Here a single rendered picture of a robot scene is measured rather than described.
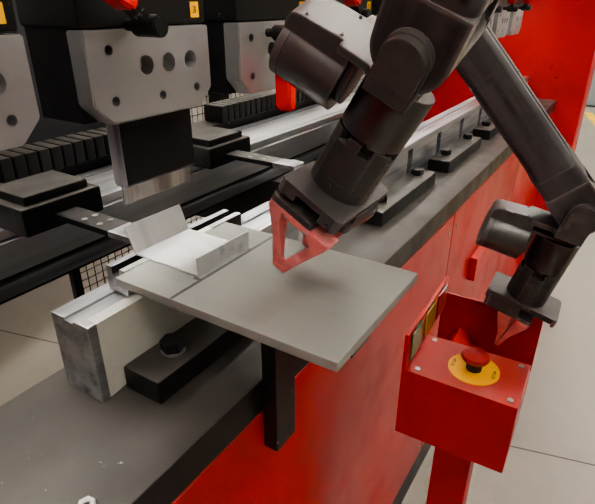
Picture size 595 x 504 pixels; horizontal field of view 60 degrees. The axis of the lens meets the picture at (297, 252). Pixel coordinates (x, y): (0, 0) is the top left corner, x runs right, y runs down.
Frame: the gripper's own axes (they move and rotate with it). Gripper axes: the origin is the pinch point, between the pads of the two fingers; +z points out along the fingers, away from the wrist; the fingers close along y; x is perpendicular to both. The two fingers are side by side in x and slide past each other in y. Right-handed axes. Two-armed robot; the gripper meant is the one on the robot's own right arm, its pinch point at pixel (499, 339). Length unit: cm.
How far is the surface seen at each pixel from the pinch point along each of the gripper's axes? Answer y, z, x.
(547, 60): 24, -20, -181
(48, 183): 62, -10, 33
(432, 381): 5.9, 1.7, 15.0
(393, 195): 28.9, -5.4, -21.2
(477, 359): 2.0, -2.6, 11.2
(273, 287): 23.7, -16.8, 36.3
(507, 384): -3.0, -1.0, 10.8
